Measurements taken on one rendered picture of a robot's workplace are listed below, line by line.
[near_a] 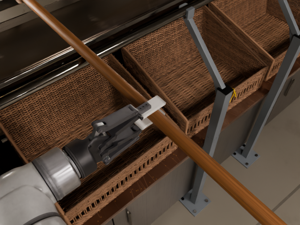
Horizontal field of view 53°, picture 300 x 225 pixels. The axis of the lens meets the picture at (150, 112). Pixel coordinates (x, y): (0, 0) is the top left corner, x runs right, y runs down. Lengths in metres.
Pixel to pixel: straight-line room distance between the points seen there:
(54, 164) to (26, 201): 0.08
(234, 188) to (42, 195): 0.34
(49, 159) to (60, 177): 0.04
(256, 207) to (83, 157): 0.32
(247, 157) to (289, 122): 0.47
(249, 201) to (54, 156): 0.36
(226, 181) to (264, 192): 1.43
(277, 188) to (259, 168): 0.16
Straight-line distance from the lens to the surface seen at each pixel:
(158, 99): 0.67
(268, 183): 2.05
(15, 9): 1.14
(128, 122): 0.62
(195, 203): 1.86
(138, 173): 1.23
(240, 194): 0.58
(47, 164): 0.58
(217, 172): 0.59
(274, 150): 2.20
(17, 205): 0.55
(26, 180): 0.57
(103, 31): 1.33
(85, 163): 0.58
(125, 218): 1.37
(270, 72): 1.71
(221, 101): 1.11
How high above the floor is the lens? 1.71
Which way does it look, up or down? 50 degrees down
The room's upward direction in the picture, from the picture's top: straight up
